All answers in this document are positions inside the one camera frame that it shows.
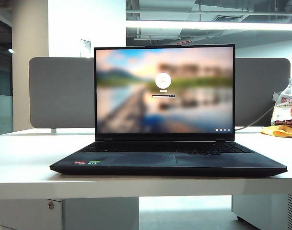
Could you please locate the dark blue laptop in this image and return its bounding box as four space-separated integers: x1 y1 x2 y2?
49 43 288 177

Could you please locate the grey fabric desk divider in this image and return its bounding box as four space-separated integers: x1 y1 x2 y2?
28 57 291 129

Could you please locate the long ceiling light strip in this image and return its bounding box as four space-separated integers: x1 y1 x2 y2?
126 20 292 31

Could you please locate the white drawer cabinet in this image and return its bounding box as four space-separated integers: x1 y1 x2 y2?
0 197 140 230

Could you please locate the ceiling air vent grille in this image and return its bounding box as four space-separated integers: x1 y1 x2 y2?
214 14 244 23

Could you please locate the yellow cloth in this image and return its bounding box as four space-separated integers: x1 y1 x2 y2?
260 124 292 139

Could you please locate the white printed plastic bag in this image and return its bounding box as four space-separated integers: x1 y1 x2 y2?
270 74 292 127

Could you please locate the white vented cabinet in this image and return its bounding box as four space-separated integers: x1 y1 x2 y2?
231 193 292 230

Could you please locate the hanging ceiling rail fixture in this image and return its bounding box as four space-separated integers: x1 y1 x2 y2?
133 34 198 41

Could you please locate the paper notice on wall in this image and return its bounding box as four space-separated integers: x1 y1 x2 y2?
80 38 92 58

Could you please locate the white power cable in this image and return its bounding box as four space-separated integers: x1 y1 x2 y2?
234 105 275 131

